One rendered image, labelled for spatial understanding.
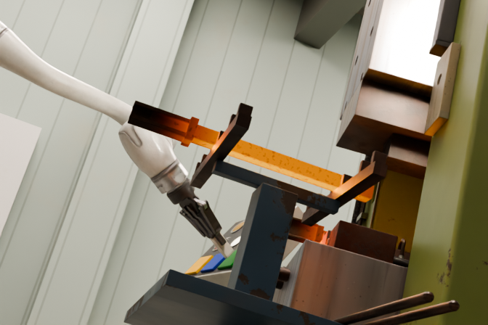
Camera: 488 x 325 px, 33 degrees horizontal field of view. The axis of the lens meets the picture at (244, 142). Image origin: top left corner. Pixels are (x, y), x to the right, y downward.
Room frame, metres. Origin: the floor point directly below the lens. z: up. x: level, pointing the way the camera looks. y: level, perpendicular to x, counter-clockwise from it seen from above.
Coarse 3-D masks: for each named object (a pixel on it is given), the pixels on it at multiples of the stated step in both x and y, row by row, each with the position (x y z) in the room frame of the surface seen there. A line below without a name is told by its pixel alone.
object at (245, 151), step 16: (144, 112) 1.18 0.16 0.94; (160, 112) 1.17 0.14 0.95; (144, 128) 1.20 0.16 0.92; (160, 128) 1.18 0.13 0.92; (176, 128) 1.19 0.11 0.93; (192, 128) 1.17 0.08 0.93; (208, 128) 1.19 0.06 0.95; (208, 144) 1.20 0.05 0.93; (240, 144) 1.20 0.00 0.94; (256, 160) 1.21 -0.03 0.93; (272, 160) 1.20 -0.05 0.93; (288, 160) 1.21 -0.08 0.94; (304, 176) 1.22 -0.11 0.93; (320, 176) 1.22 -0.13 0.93; (336, 176) 1.22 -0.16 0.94; (368, 192) 1.23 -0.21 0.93
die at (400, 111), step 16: (368, 80) 1.65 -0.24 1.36; (352, 96) 1.75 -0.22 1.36; (368, 96) 1.65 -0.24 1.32; (384, 96) 1.65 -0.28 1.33; (400, 96) 1.65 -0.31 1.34; (416, 96) 1.65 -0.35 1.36; (352, 112) 1.69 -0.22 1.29; (368, 112) 1.65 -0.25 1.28; (384, 112) 1.65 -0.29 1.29; (400, 112) 1.65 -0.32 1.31; (416, 112) 1.65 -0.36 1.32; (352, 128) 1.73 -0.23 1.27; (368, 128) 1.70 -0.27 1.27; (384, 128) 1.68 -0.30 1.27; (400, 128) 1.66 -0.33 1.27; (416, 128) 1.65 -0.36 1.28; (336, 144) 1.84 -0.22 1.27; (352, 144) 1.82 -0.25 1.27; (368, 144) 1.79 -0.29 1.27
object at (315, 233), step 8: (296, 224) 1.72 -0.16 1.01; (304, 224) 1.72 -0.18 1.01; (296, 232) 1.72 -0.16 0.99; (304, 232) 1.72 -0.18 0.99; (312, 232) 1.72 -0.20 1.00; (320, 232) 1.71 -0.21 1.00; (296, 240) 1.73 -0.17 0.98; (304, 240) 1.72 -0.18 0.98; (312, 240) 1.72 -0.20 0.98; (320, 240) 1.71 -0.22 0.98
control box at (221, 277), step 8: (296, 208) 2.15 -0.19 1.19; (296, 216) 2.15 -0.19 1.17; (232, 232) 2.38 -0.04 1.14; (240, 232) 2.33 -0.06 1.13; (232, 240) 2.32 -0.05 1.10; (288, 240) 2.15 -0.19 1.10; (232, 248) 2.26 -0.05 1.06; (288, 248) 2.15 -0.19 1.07; (200, 272) 2.29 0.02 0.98; (208, 272) 2.24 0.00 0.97; (216, 272) 2.18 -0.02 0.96; (224, 272) 2.14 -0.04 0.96; (208, 280) 2.24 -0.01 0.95; (216, 280) 2.21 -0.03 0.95; (224, 280) 2.17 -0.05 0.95
